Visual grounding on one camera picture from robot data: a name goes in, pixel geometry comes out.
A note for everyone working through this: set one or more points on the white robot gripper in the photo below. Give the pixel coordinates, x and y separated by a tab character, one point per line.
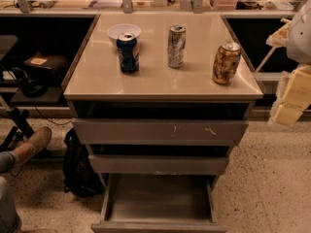
299	40

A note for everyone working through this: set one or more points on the orange soda can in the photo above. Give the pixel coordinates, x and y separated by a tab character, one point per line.
226	61

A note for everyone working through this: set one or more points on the silver tall can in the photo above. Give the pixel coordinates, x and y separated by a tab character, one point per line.
176	46

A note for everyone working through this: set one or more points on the grey drawer cabinet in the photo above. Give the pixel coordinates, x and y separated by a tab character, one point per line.
98	88

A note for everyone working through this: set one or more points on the blue Pepsi can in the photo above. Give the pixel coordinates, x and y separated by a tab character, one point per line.
128	51

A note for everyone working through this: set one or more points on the top grey drawer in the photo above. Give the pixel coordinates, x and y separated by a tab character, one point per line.
162	132

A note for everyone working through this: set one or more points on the bottom open grey drawer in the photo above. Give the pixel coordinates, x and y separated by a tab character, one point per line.
157	204

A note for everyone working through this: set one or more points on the middle grey drawer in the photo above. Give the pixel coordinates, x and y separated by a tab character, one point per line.
157	165

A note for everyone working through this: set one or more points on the white bowl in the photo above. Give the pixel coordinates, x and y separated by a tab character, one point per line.
114	31

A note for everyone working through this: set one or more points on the dark box with label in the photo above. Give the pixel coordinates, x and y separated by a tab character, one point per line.
54	62

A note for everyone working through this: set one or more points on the black backpack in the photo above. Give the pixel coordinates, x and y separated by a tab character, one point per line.
79	177

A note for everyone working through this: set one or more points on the black headphones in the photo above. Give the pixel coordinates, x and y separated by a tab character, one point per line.
30	88

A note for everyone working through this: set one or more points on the brown shoe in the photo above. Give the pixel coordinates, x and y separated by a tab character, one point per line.
37	142

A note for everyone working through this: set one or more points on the black chair base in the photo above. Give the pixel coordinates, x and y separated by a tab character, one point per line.
21	127

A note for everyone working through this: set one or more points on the person's leg in jeans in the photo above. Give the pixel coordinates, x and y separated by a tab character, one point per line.
9	219

